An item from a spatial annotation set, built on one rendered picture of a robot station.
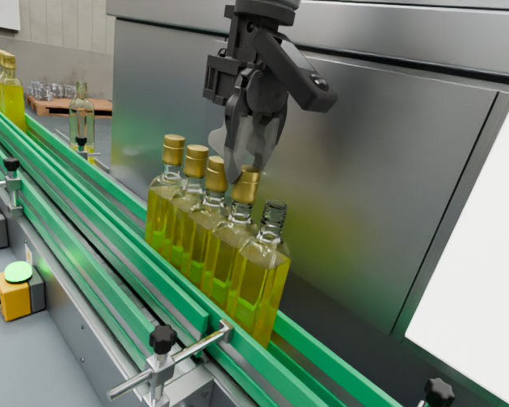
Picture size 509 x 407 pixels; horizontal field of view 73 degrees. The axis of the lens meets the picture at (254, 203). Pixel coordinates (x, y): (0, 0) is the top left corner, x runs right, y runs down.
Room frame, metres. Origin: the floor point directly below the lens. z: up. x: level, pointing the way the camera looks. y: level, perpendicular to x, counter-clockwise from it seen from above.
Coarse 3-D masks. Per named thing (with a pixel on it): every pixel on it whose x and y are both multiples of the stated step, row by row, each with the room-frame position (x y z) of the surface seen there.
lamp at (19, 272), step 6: (12, 264) 0.53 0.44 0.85; (18, 264) 0.54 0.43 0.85; (24, 264) 0.54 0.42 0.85; (6, 270) 0.52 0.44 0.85; (12, 270) 0.52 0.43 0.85; (18, 270) 0.52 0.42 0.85; (24, 270) 0.53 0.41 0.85; (30, 270) 0.54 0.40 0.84; (6, 276) 0.51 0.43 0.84; (12, 276) 0.51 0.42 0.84; (18, 276) 0.52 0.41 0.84; (24, 276) 0.52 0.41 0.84; (30, 276) 0.54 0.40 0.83; (6, 282) 0.51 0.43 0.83; (12, 282) 0.51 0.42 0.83; (18, 282) 0.52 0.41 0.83; (24, 282) 0.52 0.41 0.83
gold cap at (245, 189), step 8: (248, 168) 0.44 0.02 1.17; (256, 168) 0.45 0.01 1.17; (240, 176) 0.43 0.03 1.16; (248, 176) 0.42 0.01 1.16; (256, 176) 0.43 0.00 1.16; (240, 184) 0.42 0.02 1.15; (248, 184) 0.42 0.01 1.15; (256, 184) 0.43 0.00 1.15; (232, 192) 0.43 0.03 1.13; (240, 192) 0.42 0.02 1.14; (248, 192) 0.42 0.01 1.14; (256, 192) 0.44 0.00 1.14; (240, 200) 0.42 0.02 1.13; (248, 200) 0.42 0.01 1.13
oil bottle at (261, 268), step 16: (256, 240) 0.39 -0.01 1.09; (240, 256) 0.39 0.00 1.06; (256, 256) 0.38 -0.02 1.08; (272, 256) 0.37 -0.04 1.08; (288, 256) 0.40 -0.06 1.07; (240, 272) 0.39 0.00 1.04; (256, 272) 0.37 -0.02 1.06; (272, 272) 0.37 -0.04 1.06; (240, 288) 0.38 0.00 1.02; (256, 288) 0.37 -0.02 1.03; (272, 288) 0.38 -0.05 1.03; (240, 304) 0.38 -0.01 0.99; (256, 304) 0.37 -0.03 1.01; (272, 304) 0.39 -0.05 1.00; (240, 320) 0.38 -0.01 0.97; (256, 320) 0.37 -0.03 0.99; (272, 320) 0.40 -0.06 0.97; (256, 336) 0.37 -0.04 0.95
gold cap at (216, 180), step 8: (208, 160) 0.47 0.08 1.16; (216, 160) 0.47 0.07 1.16; (208, 168) 0.47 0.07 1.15; (216, 168) 0.46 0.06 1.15; (224, 168) 0.46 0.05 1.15; (208, 176) 0.46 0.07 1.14; (216, 176) 0.46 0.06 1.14; (224, 176) 0.46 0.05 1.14; (208, 184) 0.46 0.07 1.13; (216, 184) 0.46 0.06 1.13; (224, 184) 0.47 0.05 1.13
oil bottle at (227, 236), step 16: (224, 224) 0.43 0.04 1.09; (240, 224) 0.42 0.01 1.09; (256, 224) 0.44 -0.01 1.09; (224, 240) 0.42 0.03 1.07; (240, 240) 0.41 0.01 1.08; (208, 256) 0.43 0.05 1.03; (224, 256) 0.41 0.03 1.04; (208, 272) 0.43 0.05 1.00; (224, 272) 0.41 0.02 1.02; (208, 288) 0.42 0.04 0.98; (224, 288) 0.40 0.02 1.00; (224, 304) 0.40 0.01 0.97
